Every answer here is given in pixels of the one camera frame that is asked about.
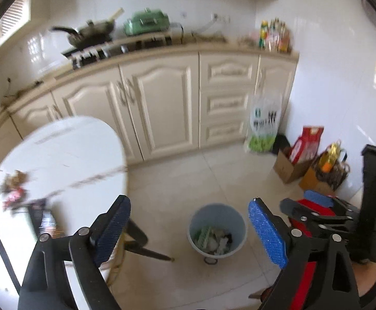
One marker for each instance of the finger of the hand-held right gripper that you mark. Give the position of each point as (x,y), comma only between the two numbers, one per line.
(320,198)
(310,218)

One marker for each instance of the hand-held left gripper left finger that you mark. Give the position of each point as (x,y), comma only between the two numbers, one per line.
(110,229)

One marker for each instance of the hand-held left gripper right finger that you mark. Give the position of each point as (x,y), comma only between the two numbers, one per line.
(267,232)

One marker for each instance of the light blue trash bin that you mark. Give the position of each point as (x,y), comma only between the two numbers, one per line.
(217,214)

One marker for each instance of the person's right forearm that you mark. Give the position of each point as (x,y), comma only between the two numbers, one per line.
(365,281)

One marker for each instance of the cardboard box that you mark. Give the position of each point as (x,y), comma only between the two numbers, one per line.
(317,184)
(288,171)

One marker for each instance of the yellow oil bottle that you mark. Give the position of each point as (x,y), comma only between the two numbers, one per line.
(331,155)

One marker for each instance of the crumpled white wrappers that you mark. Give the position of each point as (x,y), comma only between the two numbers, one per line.
(220,240)

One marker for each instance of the red and white bag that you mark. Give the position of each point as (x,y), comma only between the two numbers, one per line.
(307,143)

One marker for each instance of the red stool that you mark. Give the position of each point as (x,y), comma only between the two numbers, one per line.
(304,284)

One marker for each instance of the dark packet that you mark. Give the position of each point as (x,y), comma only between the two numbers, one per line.
(44,216)

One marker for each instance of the green and white sack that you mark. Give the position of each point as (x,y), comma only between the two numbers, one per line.
(264,122)

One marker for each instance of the pile of small scraps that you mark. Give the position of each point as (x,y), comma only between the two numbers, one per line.
(12,189)

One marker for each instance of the group of condiment bottles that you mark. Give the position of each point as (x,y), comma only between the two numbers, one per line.
(275,35)

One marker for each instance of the gas stove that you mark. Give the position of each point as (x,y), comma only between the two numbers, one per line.
(117,50)

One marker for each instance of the dark wok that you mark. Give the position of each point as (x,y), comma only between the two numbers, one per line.
(97,29)

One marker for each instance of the green electric cooker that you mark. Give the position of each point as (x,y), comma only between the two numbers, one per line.
(146,22)

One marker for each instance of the wooden spatula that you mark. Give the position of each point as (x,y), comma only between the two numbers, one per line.
(116,13)

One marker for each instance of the white wall outlet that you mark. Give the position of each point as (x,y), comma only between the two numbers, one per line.
(221,17)

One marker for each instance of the cream lattice wall cabinet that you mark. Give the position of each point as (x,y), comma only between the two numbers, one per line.
(7,25)

